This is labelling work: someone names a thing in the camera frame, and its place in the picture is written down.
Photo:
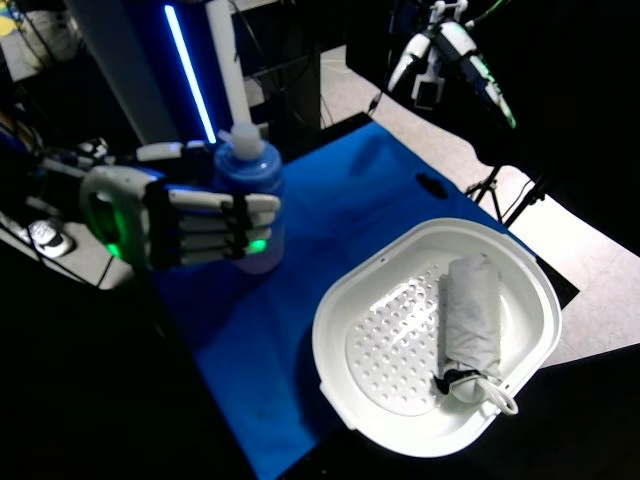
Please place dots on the blue translucent water bottle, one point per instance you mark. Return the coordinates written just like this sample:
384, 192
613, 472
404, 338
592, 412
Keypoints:
250, 170

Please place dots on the grey umbrella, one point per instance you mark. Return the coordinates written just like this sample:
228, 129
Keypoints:
470, 310

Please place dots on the blue table cloth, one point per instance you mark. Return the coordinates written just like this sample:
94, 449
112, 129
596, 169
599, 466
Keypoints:
280, 310

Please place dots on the small black oval pad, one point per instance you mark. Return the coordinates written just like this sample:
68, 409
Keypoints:
432, 186

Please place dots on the white perforated plastic basin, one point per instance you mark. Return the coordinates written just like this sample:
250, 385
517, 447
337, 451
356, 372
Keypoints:
390, 350

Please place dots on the black tripod stand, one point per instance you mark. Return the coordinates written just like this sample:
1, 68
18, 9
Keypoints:
495, 200

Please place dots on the white round pillar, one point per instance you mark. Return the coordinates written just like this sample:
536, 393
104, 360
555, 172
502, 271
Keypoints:
227, 60

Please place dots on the blue-white LED light strip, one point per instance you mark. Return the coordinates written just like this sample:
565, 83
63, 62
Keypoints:
187, 70

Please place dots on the grey stand column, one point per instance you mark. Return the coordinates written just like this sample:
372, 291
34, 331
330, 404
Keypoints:
130, 80

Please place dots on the white shoe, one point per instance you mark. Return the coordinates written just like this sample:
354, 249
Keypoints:
47, 235

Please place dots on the black metal frame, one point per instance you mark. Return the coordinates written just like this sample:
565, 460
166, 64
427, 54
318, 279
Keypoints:
300, 90

